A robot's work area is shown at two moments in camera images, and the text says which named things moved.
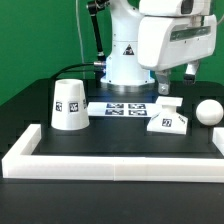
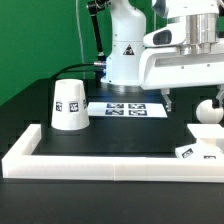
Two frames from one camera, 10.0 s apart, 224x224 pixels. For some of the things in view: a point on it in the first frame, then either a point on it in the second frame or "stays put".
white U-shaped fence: [19, 163] stays put
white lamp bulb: [209, 112] stays put
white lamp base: [168, 121] -> [209, 142]
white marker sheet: [123, 109] stays put
